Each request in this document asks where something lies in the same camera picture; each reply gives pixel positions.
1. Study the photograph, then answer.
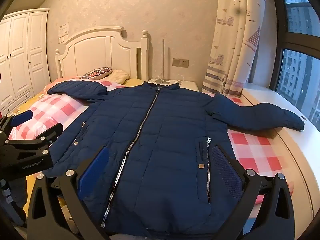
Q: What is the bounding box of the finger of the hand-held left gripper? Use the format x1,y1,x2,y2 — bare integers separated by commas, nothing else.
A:
0,110,33,142
5,122,63,155

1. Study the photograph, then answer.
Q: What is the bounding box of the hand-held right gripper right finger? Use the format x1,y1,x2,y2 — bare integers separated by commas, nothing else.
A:
210,145,295,240

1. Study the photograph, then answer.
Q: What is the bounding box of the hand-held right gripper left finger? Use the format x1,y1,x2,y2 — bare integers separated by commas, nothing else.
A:
26,146,110,240

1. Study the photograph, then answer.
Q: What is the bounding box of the navy quilted jacket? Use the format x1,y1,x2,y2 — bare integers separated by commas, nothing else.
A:
45,80,305,239

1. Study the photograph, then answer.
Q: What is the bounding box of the pink white checked bed sheet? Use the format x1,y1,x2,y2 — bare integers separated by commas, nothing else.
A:
9,77,294,205

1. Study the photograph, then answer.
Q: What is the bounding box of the white wardrobe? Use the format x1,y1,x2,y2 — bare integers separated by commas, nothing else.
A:
0,8,50,117

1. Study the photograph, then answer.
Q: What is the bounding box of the white window ledge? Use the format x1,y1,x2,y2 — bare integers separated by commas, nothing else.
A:
240,87,320,228

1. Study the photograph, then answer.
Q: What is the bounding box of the embroidered patterned pillow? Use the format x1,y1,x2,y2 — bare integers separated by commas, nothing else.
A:
79,67,113,80

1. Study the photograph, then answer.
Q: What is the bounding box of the cream fluffy pillow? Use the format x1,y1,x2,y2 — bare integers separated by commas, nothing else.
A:
108,69,130,84

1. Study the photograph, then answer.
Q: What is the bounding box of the white bed headboard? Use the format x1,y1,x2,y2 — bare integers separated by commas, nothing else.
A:
55,26,150,85

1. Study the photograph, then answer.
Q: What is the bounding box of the white bedside table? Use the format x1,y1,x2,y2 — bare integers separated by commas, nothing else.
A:
147,79,200,92

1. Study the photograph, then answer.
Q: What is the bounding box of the dark framed window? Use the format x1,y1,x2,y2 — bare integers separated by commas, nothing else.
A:
270,0,320,130

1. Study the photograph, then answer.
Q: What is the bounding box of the white slim lamp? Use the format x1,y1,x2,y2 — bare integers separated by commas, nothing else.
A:
150,39,173,84

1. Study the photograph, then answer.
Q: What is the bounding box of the sailboat print curtain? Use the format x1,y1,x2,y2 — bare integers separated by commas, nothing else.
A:
201,0,266,98

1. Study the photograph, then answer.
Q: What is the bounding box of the wall socket plate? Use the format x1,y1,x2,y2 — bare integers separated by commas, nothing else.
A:
172,58,190,68

